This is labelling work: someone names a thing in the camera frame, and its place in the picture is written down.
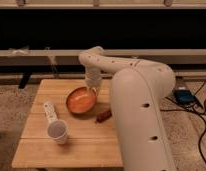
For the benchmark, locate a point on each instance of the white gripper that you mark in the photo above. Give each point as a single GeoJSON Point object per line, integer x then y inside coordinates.
{"type": "Point", "coordinates": [93, 79]}

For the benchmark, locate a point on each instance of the orange ceramic bowl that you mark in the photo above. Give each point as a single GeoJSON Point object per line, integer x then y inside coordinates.
{"type": "Point", "coordinates": [81, 100]}

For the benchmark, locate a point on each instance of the blue power adapter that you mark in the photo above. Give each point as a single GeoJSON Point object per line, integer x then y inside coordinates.
{"type": "Point", "coordinates": [183, 96]}

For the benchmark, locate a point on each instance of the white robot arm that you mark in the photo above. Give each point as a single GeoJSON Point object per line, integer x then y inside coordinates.
{"type": "Point", "coordinates": [136, 88]}

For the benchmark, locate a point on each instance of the wooden table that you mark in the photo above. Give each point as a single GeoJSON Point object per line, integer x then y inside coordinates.
{"type": "Point", "coordinates": [89, 145]}

